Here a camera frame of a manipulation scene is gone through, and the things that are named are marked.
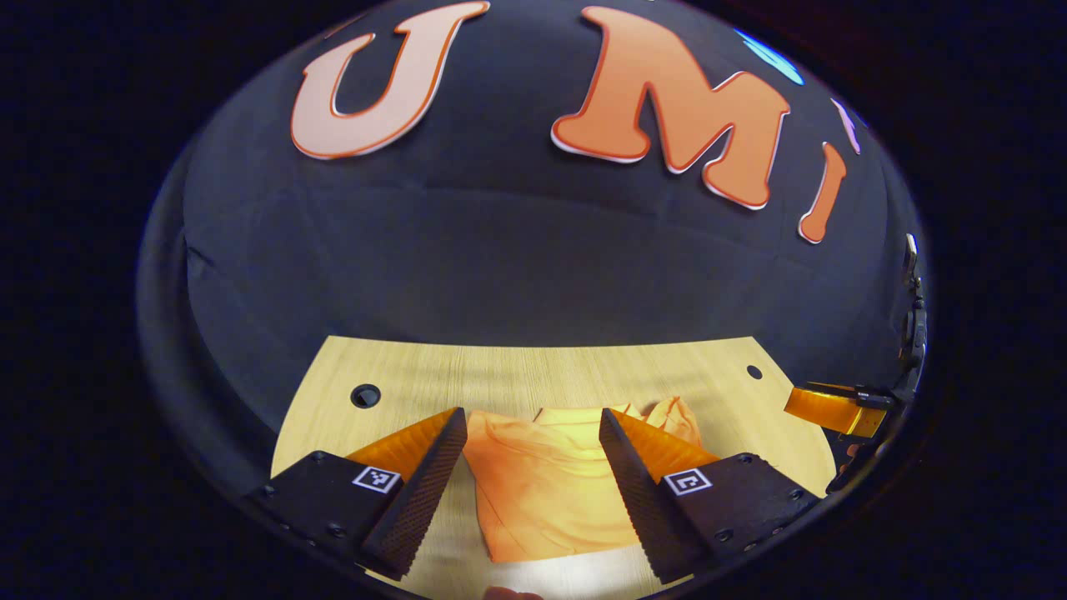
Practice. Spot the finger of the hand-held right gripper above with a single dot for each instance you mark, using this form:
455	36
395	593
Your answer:
821	410
834	386

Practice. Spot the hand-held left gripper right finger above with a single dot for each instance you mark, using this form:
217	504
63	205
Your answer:
638	492

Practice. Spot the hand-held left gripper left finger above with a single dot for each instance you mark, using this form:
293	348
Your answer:
429	483

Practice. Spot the orange collared T-shirt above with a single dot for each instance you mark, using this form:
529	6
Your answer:
542	492

